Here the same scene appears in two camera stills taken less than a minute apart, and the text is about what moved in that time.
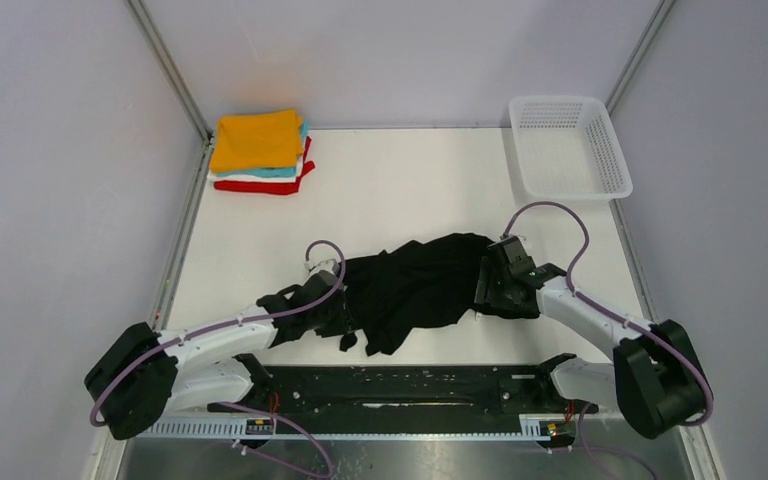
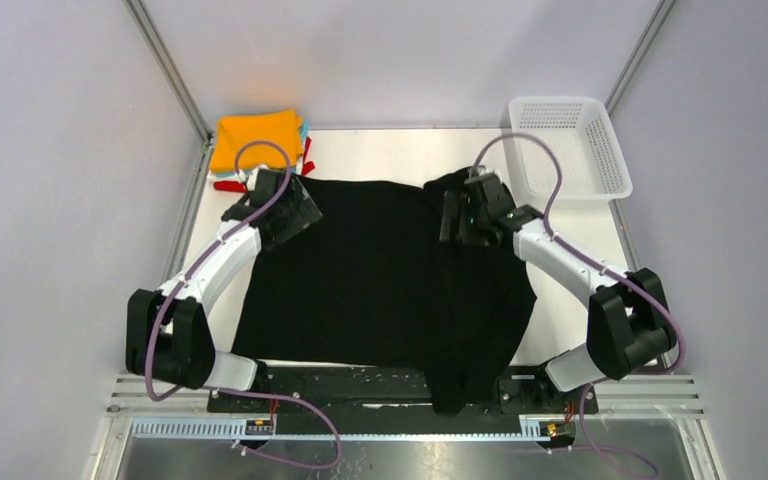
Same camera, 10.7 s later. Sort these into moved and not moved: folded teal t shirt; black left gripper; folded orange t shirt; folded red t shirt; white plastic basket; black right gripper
Moved: black left gripper; black right gripper
Not moved: folded red t shirt; white plastic basket; folded orange t shirt; folded teal t shirt
